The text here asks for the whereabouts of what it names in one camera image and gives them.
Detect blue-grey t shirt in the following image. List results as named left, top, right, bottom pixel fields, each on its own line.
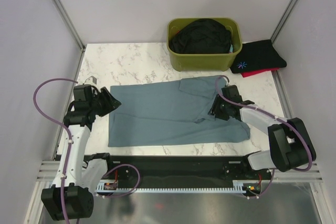
left=108, top=76, right=250, bottom=147

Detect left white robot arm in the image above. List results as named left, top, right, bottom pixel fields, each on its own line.
left=41, top=84, right=121, bottom=222

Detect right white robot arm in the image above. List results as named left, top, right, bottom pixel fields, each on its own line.
left=209, top=85, right=317, bottom=179

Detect folded red t shirt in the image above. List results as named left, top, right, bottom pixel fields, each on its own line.
left=241, top=68, right=279, bottom=78

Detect olive green plastic bin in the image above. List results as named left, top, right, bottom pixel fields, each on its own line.
left=166, top=18, right=243, bottom=71

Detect folded black t shirt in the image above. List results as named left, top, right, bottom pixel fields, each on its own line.
left=230, top=40, right=287, bottom=74

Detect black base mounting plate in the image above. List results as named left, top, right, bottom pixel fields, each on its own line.
left=99, top=155, right=271, bottom=190

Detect black clothes in bin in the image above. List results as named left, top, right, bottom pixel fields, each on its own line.
left=169, top=18, right=232, bottom=54

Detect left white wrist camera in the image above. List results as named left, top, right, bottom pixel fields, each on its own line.
left=83, top=76, right=97, bottom=85

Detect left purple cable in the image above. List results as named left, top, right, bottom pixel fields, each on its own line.
left=34, top=77, right=144, bottom=224

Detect front aluminium rail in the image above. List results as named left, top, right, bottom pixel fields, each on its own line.
left=36, top=161, right=322, bottom=183

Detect white slotted cable duct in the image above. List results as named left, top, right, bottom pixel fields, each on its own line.
left=96, top=180, right=262, bottom=196

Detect left aluminium frame post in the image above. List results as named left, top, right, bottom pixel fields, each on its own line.
left=52, top=0, right=86, bottom=52

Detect aluminium frame post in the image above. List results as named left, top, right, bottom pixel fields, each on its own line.
left=270, top=0, right=299, bottom=44
left=52, top=0, right=86, bottom=52

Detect right aluminium frame post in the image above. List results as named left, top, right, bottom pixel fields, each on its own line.
left=270, top=0, right=299, bottom=44

